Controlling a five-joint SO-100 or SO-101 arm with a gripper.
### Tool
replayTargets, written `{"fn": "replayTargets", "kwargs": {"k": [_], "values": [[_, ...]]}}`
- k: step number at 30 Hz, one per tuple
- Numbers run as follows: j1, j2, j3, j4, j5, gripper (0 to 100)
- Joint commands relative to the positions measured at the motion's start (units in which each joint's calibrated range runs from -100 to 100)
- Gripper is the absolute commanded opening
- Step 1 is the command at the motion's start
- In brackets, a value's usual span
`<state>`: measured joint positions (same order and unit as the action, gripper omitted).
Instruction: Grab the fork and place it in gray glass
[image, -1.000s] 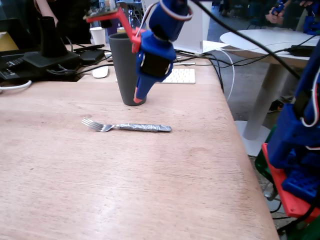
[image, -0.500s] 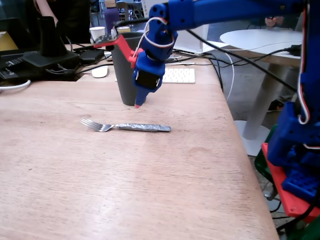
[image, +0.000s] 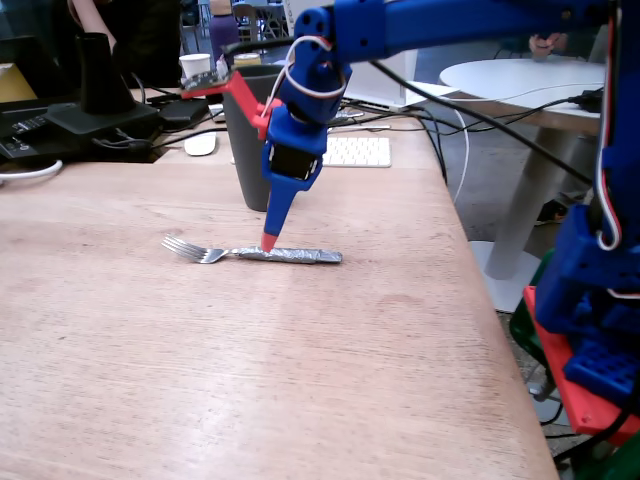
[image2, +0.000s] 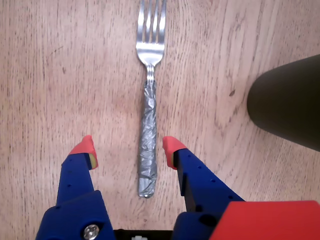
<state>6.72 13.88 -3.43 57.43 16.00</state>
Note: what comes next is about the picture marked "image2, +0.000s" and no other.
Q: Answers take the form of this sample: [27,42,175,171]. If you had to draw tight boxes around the fork with foil-wrapped handle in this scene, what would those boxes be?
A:
[135,0,168,199]

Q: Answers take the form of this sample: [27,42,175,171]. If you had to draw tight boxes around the tall gray glass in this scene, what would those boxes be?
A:
[246,53,320,152]

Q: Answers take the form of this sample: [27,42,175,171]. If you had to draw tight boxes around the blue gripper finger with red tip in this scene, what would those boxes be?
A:
[34,134,116,240]
[162,136,246,240]

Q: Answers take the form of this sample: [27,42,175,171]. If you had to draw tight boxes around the red wrist camera mount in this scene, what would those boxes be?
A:
[209,199,320,240]

